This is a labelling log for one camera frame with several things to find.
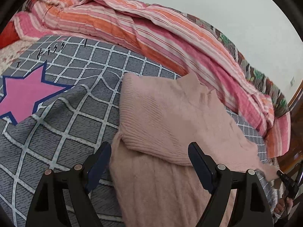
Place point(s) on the red embroidered pillow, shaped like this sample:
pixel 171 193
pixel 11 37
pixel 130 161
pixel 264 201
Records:
pixel 8 35

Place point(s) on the person's right hand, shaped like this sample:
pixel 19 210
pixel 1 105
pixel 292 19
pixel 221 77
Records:
pixel 283 207

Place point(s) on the pink knit sweater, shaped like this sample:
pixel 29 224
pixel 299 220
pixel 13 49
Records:
pixel 153 176

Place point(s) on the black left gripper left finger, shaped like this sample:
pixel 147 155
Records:
pixel 48 206

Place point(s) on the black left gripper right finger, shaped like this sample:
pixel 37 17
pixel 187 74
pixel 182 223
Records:
pixel 250 207

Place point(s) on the pink orange striped quilt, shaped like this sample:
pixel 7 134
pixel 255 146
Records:
pixel 166 36

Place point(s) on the dark wooden footboard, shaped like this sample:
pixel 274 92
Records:
pixel 288 161

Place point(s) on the floral bed sheet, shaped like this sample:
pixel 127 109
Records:
pixel 11 52

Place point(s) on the grey grid star blanket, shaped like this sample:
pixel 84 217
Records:
pixel 59 101

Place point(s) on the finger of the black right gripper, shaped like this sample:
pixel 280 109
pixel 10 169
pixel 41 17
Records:
pixel 288 182

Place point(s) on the white wall switch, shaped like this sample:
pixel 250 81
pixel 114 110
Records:
pixel 292 81

